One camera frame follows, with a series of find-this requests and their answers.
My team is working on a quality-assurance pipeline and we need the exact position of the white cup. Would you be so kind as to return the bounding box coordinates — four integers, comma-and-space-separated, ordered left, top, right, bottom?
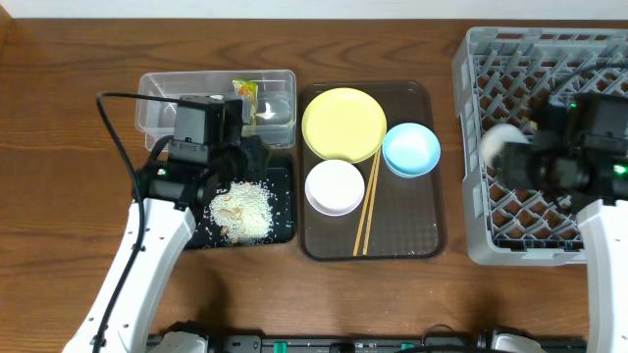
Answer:
479, 124, 530, 168

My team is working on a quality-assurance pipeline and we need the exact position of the rice food waste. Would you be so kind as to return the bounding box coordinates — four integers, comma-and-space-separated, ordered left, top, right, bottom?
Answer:
202, 181, 271, 236

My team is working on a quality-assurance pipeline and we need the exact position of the yellow green snack wrapper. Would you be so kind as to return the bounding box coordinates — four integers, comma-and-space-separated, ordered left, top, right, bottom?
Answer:
233, 79, 258, 126

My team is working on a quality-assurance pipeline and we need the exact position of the yellow plate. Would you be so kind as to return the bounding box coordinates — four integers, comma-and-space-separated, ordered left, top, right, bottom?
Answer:
301, 87, 388, 164

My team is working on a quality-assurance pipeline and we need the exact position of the light blue bowl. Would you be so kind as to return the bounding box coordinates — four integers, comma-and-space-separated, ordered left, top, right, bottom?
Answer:
382, 123, 442, 178

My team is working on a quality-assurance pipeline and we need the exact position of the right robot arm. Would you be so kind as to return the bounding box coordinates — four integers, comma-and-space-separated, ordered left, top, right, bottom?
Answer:
479, 93, 627, 352

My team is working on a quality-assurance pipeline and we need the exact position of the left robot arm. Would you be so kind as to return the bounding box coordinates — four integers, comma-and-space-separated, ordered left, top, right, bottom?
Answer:
64, 135, 272, 352

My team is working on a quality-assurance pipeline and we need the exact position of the black waste tray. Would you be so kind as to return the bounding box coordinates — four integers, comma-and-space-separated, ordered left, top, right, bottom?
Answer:
185, 155, 296, 250

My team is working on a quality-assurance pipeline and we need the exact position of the grey dishwasher rack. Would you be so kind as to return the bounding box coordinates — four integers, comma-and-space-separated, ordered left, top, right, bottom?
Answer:
451, 26, 627, 267

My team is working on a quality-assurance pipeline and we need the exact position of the clear plastic bin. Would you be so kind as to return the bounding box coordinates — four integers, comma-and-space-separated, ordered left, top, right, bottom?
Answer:
138, 70, 297, 149

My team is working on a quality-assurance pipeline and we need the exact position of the dark brown serving tray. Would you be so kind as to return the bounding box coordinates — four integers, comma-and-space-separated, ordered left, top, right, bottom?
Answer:
298, 81, 446, 262

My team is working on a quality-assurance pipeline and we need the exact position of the left wooden chopstick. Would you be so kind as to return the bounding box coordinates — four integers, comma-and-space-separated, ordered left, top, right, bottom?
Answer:
352, 152, 377, 257

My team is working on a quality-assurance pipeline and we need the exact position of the wooden chopstick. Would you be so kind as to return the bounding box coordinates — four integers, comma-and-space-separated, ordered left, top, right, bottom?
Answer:
362, 148, 382, 256
352, 152, 377, 257

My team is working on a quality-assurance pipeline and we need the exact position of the right wooden chopstick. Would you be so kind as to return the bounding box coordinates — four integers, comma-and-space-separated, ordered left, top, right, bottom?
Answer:
362, 148, 382, 256

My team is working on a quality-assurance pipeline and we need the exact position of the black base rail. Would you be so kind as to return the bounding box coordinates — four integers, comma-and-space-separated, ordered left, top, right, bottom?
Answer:
146, 322, 587, 353

